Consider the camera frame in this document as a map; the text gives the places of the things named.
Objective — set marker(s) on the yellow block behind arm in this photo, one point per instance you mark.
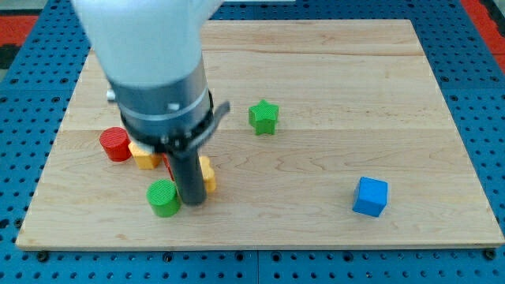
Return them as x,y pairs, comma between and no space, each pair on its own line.
143,159

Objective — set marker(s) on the yellow heart block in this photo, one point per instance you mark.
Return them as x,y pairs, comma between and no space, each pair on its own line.
208,174

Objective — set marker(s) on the green star block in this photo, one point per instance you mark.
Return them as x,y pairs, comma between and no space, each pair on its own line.
263,117

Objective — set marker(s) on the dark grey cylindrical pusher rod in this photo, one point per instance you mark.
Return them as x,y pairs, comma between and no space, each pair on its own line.
188,178

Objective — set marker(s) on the blue cube block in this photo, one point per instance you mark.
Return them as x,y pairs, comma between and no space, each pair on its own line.
370,196

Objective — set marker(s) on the wooden board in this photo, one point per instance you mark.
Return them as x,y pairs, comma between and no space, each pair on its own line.
356,98

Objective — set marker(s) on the black clamp ring mount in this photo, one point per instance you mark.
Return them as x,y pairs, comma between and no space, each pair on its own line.
177,139

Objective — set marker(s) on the red cylinder block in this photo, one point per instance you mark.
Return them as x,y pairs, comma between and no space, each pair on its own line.
115,142

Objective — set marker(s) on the green cylinder block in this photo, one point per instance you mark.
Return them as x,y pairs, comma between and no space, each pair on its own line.
162,196

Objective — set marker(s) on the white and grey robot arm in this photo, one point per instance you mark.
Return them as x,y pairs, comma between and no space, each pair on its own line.
151,54

